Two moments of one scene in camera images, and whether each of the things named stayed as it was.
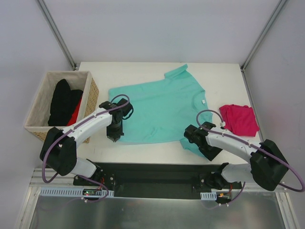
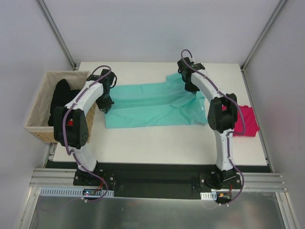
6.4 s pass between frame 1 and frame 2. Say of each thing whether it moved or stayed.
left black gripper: moved
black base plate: stayed
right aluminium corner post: stayed
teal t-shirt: moved
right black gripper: moved
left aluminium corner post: stayed
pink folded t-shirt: stayed
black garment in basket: stayed
